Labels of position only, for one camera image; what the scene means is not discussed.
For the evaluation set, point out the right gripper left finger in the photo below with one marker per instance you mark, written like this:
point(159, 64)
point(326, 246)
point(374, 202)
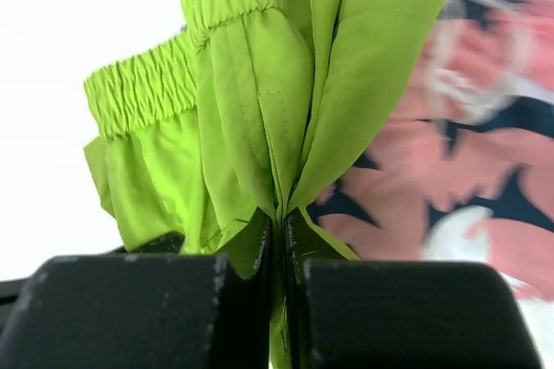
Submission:
point(151, 308)

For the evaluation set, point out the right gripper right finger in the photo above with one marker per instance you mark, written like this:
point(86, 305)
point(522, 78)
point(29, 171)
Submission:
point(352, 314)

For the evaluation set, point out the pink shark print shorts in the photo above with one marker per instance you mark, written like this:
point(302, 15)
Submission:
point(462, 170)

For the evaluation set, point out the lime green shorts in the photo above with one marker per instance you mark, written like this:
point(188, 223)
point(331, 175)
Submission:
point(256, 105)

